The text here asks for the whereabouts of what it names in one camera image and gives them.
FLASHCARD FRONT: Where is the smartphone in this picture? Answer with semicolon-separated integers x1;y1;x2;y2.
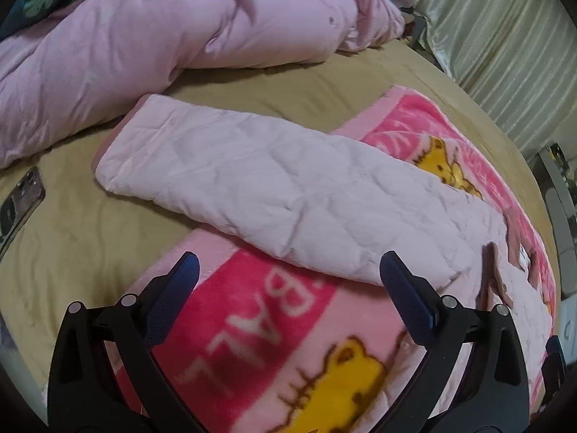
0;167;47;260

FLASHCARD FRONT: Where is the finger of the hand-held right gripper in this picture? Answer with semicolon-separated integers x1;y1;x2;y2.
545;336;568;409

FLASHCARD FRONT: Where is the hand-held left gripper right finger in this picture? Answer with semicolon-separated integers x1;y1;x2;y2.
379;250;530;433

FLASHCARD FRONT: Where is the pink comforter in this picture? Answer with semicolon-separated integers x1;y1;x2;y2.
0;0;406;170

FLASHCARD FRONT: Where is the pink quilted jacket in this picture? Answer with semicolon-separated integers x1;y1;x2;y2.
92;94;553;398

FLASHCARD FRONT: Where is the pink printed blanket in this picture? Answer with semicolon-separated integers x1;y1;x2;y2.
43;85;562;433

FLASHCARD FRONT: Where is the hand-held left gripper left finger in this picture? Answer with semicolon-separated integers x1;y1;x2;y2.
47;251;208;433

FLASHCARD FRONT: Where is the beige bed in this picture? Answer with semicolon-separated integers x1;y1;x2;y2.
0;36;562;398

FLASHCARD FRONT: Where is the pale striped curtain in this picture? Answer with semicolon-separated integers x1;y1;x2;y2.
412;0;577;154

